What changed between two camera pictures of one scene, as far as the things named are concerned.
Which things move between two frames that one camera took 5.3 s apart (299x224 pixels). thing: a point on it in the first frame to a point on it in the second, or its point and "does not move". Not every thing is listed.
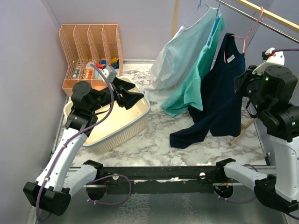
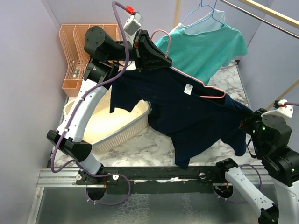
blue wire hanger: x=218 y=18 to x=206 y=18
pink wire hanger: x=245 y=37 to x=198 y=81
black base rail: x=160 y=179 does not move
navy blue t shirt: x=219 y=113 to x=186 y=108
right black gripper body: x=248 y=86 to x=250 y=124
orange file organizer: x=93 y=53 does not move
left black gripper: x=128 y=98 to x=146 y=54
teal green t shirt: x=192 y=94 to x=200 y=55
